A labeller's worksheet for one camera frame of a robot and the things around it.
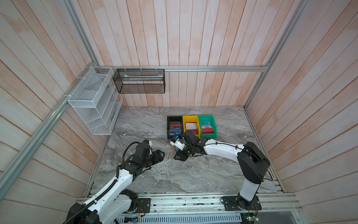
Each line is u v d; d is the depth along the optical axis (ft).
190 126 3.55
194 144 2.25
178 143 2.62
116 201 1.88
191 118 3.45
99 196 1.44
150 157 2.35
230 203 2.39
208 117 3.43
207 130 3.45
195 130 3.43
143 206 2.41
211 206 2.45
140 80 3.41
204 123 3.51
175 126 3.43
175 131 3.37
